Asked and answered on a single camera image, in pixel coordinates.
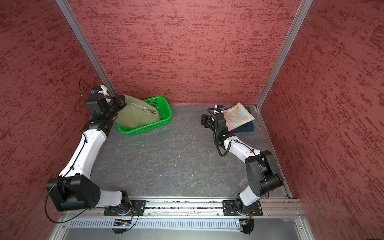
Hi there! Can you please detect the right aluminium corner post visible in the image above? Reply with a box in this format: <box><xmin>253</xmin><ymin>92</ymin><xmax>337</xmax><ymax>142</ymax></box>
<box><xmin>256</xmin><ymin>0</ymin><xmax>313</xmax><ymax>111</ymax></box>

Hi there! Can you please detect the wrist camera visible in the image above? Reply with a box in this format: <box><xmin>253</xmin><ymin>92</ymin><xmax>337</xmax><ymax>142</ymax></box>
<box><xmin>213</xmin><ymin>105</ymin><xmax>224</xmax><ymax>115</ymax></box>
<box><xmin>86</xmin><ymin>85</ymin><xmax>111</xmax><ymax>114</ymax></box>

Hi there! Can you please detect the green plastic basket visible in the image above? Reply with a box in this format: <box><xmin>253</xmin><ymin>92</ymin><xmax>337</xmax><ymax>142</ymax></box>
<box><xmin>117</xmin><ymin>96</ymin><xmax>173</xmax><ymax>136</ymax></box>

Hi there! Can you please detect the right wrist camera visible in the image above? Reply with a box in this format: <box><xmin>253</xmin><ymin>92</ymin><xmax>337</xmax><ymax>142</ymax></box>
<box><xmin>213</xmin><ymin>105</ymin><xmax>224</xmax><ymax>115</ymax></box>

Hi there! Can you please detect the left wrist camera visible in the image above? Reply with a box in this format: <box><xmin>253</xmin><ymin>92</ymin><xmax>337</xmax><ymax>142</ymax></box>
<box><xmin>86</xmin><ymin>85</ymin><xmax>111</xmax><ymax>114</ymax></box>

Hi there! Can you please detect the blue denim skirt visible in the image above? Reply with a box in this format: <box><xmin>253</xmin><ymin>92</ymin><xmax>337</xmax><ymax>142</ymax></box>
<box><xmin>232</xmin><ymin>106</ymin><xmax>255</xmax><ymax>133</ymax></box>

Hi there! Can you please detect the aluminium corner post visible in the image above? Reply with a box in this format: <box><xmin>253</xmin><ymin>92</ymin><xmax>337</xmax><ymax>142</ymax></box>
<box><xmin>56</xmin><ymin>0</ymin><xmax>117</xmax><ymax>96</ymax></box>
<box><xmin>256</xmin><ymin>0</ymin><xmax>313</xmax><ymax>111</ymax></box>

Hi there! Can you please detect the pastel patterned skirt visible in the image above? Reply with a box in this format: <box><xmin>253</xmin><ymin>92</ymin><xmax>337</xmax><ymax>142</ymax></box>
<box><xmin>223</xmin><ymin>103</ymin><xmax>255</xmax><ymax>131</ymax></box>

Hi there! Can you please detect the left base connector cable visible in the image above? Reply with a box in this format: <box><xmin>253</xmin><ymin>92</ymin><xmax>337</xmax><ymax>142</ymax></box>
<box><xmin>111</xmin><ymin>209</ymin><xmax>139</xmax><ymax>235</ymax></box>

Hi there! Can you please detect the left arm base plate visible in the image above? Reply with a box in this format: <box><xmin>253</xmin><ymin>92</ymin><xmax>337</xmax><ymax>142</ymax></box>
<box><xmin>104</xmin><ymin>200</ymin><xmax>147</xmax><ymax>217</ymax></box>

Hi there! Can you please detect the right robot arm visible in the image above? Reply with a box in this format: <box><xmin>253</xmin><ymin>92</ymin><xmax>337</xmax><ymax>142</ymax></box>
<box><xmin>201</xmin><ymin>108</ymin><xmax>283</xmax><ymax>216</ymax></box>

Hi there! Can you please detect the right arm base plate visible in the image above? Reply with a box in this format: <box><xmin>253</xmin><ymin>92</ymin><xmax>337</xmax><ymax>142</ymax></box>
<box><xmin>222</xmin><ymin>199</ymin><xmax>263</xmax><ymax>217</ymax></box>

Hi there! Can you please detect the right base connector cable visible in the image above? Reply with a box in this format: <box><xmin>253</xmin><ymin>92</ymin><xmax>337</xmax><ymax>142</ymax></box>
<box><xmin>238</xmin><ymin>214</ymin><xmax>256</xmax><ymax>235</ymax></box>

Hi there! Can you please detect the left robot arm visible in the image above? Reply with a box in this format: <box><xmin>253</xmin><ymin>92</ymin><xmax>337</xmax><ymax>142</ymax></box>
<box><xmin>46</xmin><ymin>93</ymin><xmax>132</xmax><ymax>215</ymax></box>

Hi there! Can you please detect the olive green skirt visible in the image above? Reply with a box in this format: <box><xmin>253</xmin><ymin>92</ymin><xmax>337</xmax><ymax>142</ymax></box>
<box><xmin>114</xmin><ymin>95</ymin><xmax>160</xmax><ymax>130</ymax></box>

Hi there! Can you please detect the base connector cable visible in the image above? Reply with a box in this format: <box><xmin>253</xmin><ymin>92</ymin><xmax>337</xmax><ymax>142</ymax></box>
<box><xmin>111</xmin><ymin>209</ymin><xmax>139</xmax><ymax>235</ymax></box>
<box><xmin>238</xmin><ymin>214</ymin><xmax>256</xmax><ymax>235</ymax></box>

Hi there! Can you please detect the aluminium front rail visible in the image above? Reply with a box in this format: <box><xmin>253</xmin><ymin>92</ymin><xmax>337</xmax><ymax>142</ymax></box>
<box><xmin>61</xmin><ymin>197</ymin><xmax>305</xmax><ymax>218</ymax></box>

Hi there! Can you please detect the left aluminium corner post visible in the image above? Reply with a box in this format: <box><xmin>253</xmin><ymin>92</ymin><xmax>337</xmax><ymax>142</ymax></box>
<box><xmin>56</xmin><ymin>0</ymin><xmax>117</xmax><ymax>96</ymax></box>

